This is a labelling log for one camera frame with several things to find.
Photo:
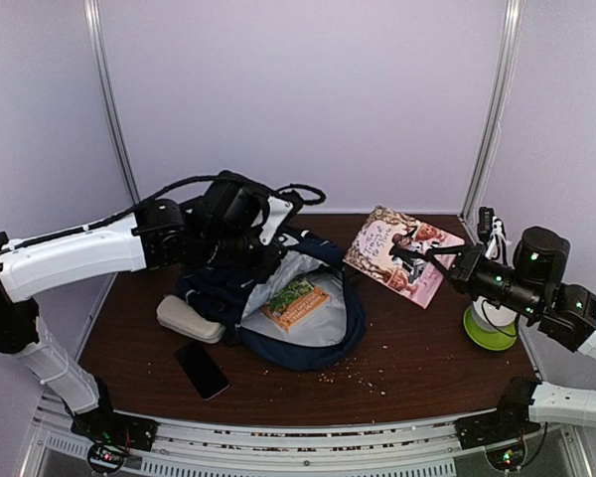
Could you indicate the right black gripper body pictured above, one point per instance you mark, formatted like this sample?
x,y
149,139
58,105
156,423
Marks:
x,y
460,277

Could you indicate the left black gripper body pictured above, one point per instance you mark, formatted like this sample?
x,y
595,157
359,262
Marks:
x,y
232,249

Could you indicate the yellow paperback booklet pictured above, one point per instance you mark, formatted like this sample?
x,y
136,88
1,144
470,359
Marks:
x,y
391,249

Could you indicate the orange green paperback book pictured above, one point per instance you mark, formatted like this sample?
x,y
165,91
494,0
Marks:
x,y
294,303

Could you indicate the beige hard glasses case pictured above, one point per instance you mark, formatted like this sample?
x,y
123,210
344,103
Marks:
x,y
175,314

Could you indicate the navy blue student backpack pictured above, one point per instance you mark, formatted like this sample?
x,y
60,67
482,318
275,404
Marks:
x,y
232,298

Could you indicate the black smartphone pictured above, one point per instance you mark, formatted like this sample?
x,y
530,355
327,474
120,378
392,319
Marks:
x,y
201,370

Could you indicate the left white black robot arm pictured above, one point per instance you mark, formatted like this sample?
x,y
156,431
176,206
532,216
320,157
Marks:
x,y
233,224

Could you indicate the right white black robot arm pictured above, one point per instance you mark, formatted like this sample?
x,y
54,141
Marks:
x,y
532,287

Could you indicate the white bowl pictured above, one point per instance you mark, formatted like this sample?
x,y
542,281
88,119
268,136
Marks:
x,y
493,319

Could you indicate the lime green plate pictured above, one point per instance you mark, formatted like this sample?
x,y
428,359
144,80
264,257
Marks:
x,y
496,340

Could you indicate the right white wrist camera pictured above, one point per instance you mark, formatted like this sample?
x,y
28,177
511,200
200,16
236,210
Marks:
x,y
491,233

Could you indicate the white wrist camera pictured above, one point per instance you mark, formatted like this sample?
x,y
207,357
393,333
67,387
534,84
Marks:
x,y
491,233
275,212

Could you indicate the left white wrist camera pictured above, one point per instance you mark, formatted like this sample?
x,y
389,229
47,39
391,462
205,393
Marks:
x,y
275,212

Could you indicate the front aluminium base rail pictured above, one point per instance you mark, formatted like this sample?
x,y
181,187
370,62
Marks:
x,y
421,447

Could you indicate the right aluminium frame post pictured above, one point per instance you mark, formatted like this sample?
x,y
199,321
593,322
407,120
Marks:
x,y
502,84

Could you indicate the aluminium frame post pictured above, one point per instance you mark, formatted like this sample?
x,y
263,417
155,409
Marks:
x,y
502,84
111,113

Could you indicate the left aluminium frame post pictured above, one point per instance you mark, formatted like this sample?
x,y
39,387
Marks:
x,y
111,113

